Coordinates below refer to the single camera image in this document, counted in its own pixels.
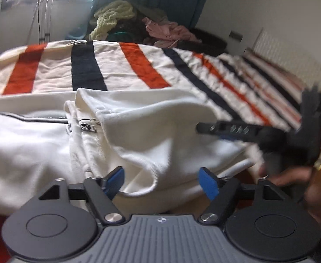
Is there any white zip-up jacket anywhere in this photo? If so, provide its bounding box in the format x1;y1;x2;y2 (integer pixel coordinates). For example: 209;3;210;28
0;89;251;215

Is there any striped cream black orange blanket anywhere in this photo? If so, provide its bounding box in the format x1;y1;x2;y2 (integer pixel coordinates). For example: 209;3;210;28
0;40;304;130

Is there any pale yellow knit garment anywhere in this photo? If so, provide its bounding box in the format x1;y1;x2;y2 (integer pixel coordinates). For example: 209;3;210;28
89;0;135;40

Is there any black garment pile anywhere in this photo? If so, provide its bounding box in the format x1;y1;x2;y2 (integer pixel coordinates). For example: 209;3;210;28
176;28;227;56

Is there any pink garment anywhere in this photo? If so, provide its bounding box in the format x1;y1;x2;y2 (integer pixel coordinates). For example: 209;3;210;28
142;17;202;48

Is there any wall outlet plate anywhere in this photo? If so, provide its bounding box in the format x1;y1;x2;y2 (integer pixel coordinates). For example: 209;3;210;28
229;31;243;42

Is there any person's right hand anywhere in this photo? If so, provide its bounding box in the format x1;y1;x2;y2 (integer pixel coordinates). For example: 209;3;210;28
259;164;321;233

